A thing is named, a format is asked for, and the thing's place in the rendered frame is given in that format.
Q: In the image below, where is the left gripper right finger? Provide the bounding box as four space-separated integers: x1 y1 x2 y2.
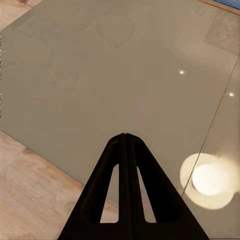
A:
125 133 210 240

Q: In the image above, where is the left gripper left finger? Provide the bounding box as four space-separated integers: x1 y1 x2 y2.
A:
57 133 133 240

